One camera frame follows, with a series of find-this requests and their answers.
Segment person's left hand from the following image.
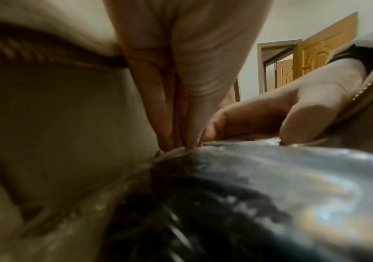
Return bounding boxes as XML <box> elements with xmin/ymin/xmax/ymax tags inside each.
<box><xmin>104</xmin><ymin>0</ymin><xmax>275</xmax><ymax>150</ymax></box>

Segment large crinkled bag black contents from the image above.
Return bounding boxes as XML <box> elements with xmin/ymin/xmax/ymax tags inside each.
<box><xmin>11</xmin><ymin>136</ymin><xmax>373</xmax><ymax>262</ymax></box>

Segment light wooden panel door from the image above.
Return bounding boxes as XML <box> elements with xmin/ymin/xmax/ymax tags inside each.
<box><xmin>275</xmin><ymin>11</ymin><xmax>359</xmax><ymax>90</ymax></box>

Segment person's right hand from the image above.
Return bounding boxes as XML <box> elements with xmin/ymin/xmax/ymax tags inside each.
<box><xmin>202</xmin><ymin>58</ymin><xmax>368</xmax><ymax>145</ymax></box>

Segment grey door frame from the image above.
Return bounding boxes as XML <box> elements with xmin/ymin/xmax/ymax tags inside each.
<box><xmin>256</xmin><ymin>39</ymin><xmax>304</xmax><ymax>96</ymax></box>

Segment right marker wristband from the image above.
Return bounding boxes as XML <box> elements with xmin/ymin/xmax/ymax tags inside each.
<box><xmin>329</xmin><ymin>44</ymin><xmax>373</xmax><ymax>75</ymax></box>

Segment beige horse-print backpack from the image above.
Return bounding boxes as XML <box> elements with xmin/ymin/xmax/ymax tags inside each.
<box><xmin>0</xmin><ymin>0</ymin><xmax>373</xmax><ymax>262</ymax></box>

